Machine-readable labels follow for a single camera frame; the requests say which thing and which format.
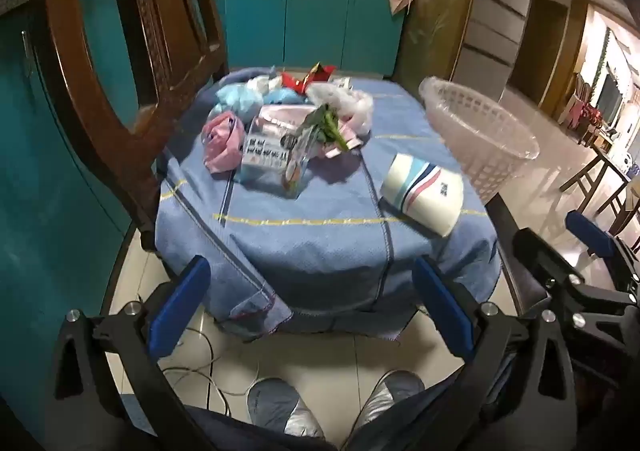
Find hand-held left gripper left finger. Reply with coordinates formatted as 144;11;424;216
47;255;213;438

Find person's shoe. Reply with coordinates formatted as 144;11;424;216
357;371;426;432
247;377;326;439

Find green garland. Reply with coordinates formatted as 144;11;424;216
592;28;613;92

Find white plastic bag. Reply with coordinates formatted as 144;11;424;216
306;82;375;136

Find person's left shoe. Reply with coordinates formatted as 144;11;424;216
247;377;326;439

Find white floor cable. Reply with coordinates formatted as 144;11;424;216
160;321;261;417

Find wooden stool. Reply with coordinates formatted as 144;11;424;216
559;146;632;219

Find white crumpled tissue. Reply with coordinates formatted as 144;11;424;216
248;66;281;92

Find blue cloth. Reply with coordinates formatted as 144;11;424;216
154;65;502;343

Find person's right shoe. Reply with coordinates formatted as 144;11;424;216
357;371;426;432

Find green snack wrapper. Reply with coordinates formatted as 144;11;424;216
295;103;358;152

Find pink chairs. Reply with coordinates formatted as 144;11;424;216
565;91;601;132

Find wooden chair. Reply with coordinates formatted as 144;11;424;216
30;0;231;252

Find wood framed glass partition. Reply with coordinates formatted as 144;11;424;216
390;0;483;82

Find pink plastic bag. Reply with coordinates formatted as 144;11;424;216
201;112;246;175

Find red snack wrapper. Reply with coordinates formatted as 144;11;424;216
280;62;337;96

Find clear plastic packet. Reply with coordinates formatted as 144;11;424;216
282;131;321;200

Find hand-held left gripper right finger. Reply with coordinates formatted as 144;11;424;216
412;256;580;447

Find blue face mask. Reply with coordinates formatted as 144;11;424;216
262;90;306;106

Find white printed box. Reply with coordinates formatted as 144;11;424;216
239;104;321;186

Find person's dark trousers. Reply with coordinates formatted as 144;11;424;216
182;381;481;451

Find grey refrigerator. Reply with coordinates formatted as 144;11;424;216
452;0;536;102

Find light blue plastic bag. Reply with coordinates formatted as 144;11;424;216
212;81;263;124

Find clear plastic basket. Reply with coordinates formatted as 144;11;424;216
419;76;541;204

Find striped white paper cup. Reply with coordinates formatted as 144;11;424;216
380;152;465;238

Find teal kitchen cabinet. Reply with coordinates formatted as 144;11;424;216
212;0;406;79
0;0;211;437

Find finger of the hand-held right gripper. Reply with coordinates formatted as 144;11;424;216
565;210;640;292
511;227;632;327

